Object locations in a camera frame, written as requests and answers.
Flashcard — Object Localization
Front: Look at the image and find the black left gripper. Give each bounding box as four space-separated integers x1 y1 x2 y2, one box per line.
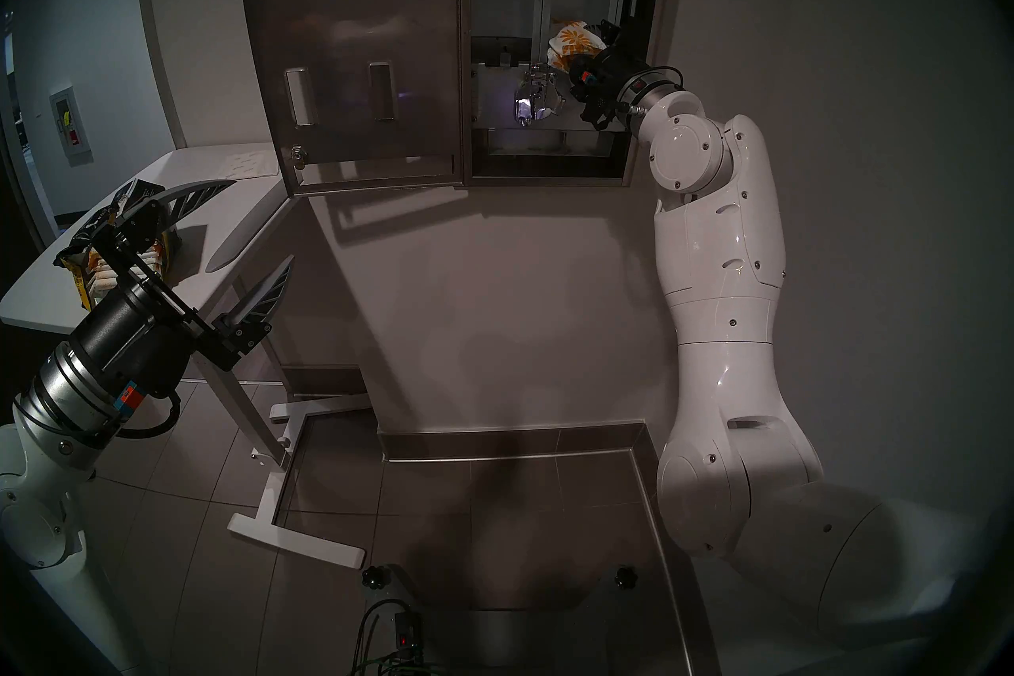
73 179 295 398

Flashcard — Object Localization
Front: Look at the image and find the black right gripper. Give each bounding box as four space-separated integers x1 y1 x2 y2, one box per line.
585 17 653 129

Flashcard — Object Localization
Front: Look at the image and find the white pad with orange flower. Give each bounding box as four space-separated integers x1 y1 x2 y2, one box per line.
548 21 607 72

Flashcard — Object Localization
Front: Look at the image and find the stainless steel dispenser door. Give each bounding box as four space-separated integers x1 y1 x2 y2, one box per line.
234 0 468 198

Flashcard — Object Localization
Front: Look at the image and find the dark robot base platform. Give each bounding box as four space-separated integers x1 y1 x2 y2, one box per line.
388 564 682 676

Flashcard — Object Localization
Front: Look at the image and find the stack of white wrapped pads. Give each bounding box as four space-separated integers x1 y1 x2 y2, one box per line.
79 239 171 307

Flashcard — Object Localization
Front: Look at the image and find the white table with legs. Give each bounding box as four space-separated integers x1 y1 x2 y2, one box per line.
0 142 373 572

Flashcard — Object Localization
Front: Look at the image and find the flat white wrapped pad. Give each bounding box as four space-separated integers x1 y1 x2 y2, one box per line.
208 151 280 185

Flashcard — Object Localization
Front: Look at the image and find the chrome pad dispensing mechanism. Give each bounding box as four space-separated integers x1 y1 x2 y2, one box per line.
513 66 566 127

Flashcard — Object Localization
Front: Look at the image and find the black yellow pad package bag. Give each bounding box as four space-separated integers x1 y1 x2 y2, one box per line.
51 178 187 311

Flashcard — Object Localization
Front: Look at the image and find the black power box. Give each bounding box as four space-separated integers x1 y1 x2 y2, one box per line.
394 609 425 663

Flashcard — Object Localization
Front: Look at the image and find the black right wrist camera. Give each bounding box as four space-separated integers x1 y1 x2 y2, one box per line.
566 53 604 103

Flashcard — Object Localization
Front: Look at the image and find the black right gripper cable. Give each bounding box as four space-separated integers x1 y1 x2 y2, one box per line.
622 65 684 121

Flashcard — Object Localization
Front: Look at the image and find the thick black left gripper cable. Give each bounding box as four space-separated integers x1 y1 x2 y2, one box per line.
119 391 182 439

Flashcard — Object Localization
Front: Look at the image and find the wall fire extinguisher cabinet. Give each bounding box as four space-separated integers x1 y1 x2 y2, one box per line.
49 86 94 167

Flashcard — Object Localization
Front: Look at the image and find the grey door frame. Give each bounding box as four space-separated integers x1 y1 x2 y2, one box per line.
133 0 188 149

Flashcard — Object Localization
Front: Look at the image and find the green and black cable bundle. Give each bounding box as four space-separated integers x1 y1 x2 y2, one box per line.
349 598 413 676

